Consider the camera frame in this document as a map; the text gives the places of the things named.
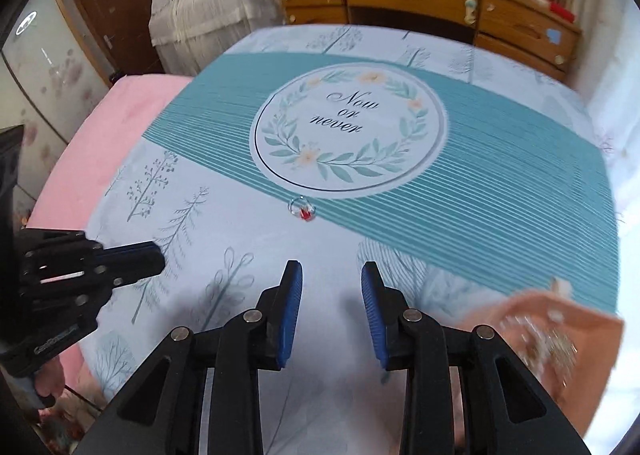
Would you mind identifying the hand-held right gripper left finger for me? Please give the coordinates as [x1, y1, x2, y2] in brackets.
[75, 260, 304, 455]

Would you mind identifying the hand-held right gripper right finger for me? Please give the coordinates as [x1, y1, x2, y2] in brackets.
[361, 261, 593, 455]

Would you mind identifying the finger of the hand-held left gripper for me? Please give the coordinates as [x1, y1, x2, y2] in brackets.
[20, 230, 166, 322]

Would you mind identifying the red gem ring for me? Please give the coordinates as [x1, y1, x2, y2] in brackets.
[287, 196, 317, 222]

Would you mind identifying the orange tray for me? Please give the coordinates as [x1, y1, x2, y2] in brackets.
[460, 277, 626, 407]

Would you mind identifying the silver jewelry pile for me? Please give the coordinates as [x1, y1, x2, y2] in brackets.
[504, 309, 579, 377]

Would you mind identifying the person's left hand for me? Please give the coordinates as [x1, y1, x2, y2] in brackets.
[37, 352, 68, 399]

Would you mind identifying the teal tree printed cloth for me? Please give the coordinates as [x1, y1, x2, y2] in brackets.
[80, 24, 624, 455]

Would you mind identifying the pink bed sheet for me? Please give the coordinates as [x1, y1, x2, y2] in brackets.
[25, 75, 197, 417]

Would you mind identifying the frosted glass wardrobe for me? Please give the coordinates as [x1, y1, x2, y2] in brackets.
[0, 0, 114, 217]

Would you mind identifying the brown wooden door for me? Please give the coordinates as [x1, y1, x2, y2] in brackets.
[67, 0, 166, 87]

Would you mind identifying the white fringed covered furniture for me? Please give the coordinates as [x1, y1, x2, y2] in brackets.
[149, 0, 307, 79]

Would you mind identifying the white floral curtain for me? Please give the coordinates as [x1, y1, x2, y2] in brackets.
[564, 0, 640, 436]

